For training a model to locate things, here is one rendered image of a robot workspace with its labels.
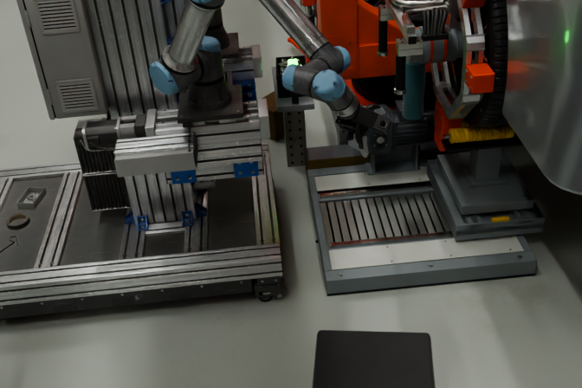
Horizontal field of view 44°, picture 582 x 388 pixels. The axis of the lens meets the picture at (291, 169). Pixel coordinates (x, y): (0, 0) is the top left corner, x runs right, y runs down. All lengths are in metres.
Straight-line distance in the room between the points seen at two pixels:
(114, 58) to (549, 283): 1.85
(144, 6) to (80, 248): 1.01
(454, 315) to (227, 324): 0.86
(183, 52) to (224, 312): 1.09
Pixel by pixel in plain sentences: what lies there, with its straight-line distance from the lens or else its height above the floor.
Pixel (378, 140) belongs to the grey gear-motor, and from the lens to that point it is 3.20.
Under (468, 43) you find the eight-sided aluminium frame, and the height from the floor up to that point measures 0.96.
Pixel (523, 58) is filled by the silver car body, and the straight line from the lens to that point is 2.31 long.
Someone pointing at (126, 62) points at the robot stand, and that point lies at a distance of 2.62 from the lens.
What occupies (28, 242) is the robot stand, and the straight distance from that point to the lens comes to 3.09.
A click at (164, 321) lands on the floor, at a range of 2.86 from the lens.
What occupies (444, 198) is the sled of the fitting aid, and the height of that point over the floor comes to 0.17.
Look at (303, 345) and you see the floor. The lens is 2.69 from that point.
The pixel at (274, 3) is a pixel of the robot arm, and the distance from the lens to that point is 2.09.
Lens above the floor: 1.96
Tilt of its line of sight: 33 degrees down
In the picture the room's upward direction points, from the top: 4 degrees counter-clockwise
